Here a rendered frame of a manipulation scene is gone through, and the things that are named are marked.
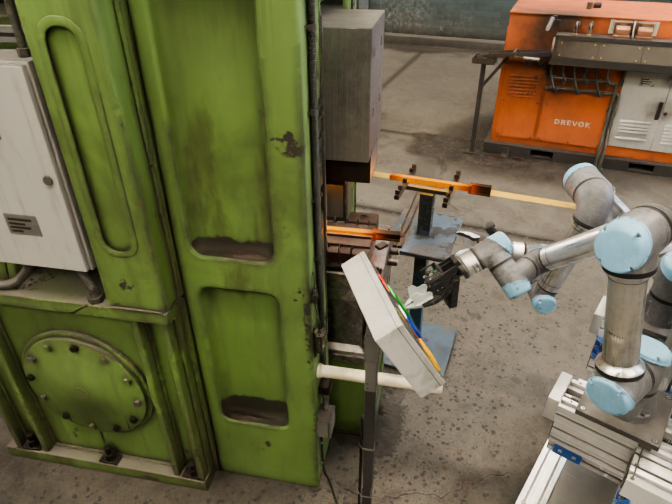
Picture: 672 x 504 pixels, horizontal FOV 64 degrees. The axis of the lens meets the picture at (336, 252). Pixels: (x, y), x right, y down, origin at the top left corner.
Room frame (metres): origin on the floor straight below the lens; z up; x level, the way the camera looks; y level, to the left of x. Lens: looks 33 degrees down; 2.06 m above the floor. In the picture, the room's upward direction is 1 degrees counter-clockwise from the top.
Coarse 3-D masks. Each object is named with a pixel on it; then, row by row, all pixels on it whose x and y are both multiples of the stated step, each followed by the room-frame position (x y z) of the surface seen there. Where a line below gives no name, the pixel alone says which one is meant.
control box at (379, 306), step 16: (352, 272) 1.25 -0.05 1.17; (368, 272) 1.22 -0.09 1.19; (352, 288) 1.18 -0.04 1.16; (368, 288) 1.16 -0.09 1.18; (384, 288) 1.15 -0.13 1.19; (368, 304) 1.10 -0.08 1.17; (384, 304) 1.08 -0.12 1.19; (368, 320) 1.05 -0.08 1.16; (384, 320) 1.02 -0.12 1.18; (400, 320) 1.01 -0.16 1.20; (384, 336) 0.98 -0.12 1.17; (400, 336) 0.99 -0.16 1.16; (384, 352) 0.98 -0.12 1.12; (400, 352) 0.99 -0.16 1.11; (416, 352) 1.00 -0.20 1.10; (400, 368) 0.99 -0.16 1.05; (416, 368) 1.00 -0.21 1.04; (432, 368) 1.01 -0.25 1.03; (416, 384) 1.00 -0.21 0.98; (432, 384) 1.01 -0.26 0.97
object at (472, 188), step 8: (392, 176) 2.22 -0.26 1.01; (400, 176) 2.21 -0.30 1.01; (408, 176) 2.21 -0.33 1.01; (416, 176) 2.21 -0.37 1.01; (424, 184) 2.17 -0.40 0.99; (432, 184) 2.16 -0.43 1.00; (440, 184) 2.14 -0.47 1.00; (448, 184) 2.13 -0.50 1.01; (456, 184) 2.13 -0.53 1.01; (464, 184) 2.13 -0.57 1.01; (472, 184) 2.10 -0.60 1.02; (480, 184) 2.10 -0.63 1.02; (472, 192) 2.10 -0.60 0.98; (480, 192) 2.09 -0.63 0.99; (488, 192) 2.08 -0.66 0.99
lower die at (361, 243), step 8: (328, 224) 1.82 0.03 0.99; (336, 224) 1.82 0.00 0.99; (344, 224) 1.82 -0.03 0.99; (352, 224) 1.82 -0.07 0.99; (360, 224) 1.82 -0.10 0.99; (328, 232) 1.75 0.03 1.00; (328, 240) 1.71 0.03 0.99; (336, 240) 1.71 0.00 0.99; (344, 240) 1.71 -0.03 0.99; (352, 240) 1.71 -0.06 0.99; (360, 240) 1.71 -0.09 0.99; (368, 240) 1.71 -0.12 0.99; (328, 248) 1.67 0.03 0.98; (336, 248) 1.67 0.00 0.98; (344, 248) 1.67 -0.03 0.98; (360, 248) 1.67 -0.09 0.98; (368, 248) 1.66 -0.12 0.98; (328, 256) 1.65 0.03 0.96; (336, 256) 1.64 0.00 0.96; (344, 256) 1.63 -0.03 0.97; (352, 256) 1.63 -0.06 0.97; (368, 256) 1.63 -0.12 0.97
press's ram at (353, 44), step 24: (336, 24) 1.63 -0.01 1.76; (360, 24) 1.63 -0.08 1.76; (336, 48) 1.59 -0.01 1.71; (360, 48) 1.57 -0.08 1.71; (336, 72) 1.59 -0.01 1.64; (360, 72) 1.57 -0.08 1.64; (336, 96) 1.59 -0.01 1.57; (360, 96) 1.57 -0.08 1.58; (336, 120) 1.59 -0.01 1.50; (360, 120) 1.57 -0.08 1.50; (336, 144) 1.59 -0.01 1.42; (360, 144) 1.57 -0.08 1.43
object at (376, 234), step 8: (336, 232) 1.75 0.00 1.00; (344, 232) 1.75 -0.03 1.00; (352, 232) 1.74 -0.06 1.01; (360, 232) 1.74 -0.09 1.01; (368, 232) 1.73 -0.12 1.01; (376, 232) 1.73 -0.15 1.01; (384, 232) 1.73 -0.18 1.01; (392, 232) 1.73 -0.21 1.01; (400, 232) 1.73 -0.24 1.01; (384, 240) 1.72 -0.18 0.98; (392, 240) 1.71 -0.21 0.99
